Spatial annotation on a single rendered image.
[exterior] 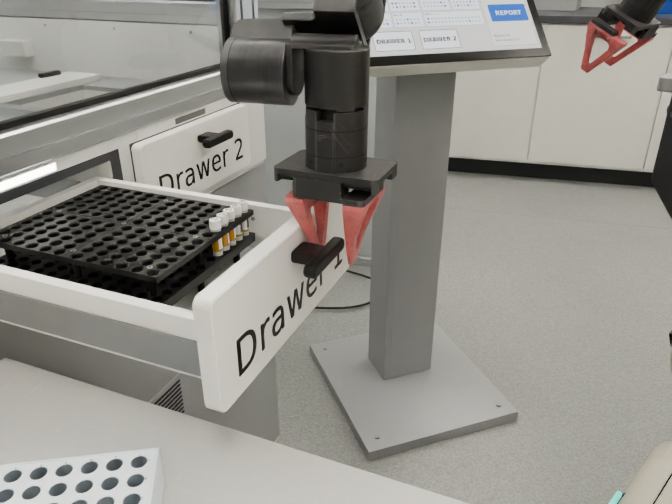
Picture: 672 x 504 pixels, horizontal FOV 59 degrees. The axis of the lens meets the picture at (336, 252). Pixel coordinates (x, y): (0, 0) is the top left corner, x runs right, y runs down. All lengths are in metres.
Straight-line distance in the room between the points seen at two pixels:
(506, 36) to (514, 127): 2.12
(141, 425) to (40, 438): 0.09
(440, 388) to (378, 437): 0.28
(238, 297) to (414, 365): 1.36
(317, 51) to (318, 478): 0.36
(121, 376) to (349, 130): 0.58
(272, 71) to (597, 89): 3.11
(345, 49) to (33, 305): 0.37
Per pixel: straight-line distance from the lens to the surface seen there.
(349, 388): 1.78
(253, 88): 0.54
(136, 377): 0.99
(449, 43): 1.39
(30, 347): 0.82
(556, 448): 1.75
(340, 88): 0.51
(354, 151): 0.53
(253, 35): 0.56
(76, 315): 0.59
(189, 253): 0.60
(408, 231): 1.57
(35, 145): 0.77
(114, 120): 0.86
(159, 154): 0.90
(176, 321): 0.51
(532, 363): 2.03
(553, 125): 3.58
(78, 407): 0.66
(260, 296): 0.52
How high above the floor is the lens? 1.16
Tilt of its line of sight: 26 degrees down
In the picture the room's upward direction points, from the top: straight up
